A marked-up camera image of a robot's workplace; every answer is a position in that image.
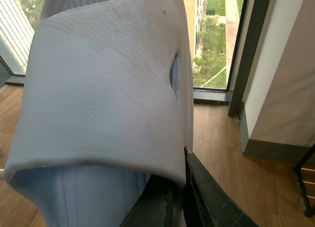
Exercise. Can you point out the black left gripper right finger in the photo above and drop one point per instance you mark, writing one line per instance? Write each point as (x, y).
(206, 204)

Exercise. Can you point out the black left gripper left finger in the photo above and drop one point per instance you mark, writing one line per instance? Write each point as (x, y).
(154, 208)

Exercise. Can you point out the light blue slipper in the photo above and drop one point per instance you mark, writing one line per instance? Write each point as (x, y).
(107, 102)

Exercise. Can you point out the black metal shoe rack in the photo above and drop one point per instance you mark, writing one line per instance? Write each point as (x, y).
(310, 210)

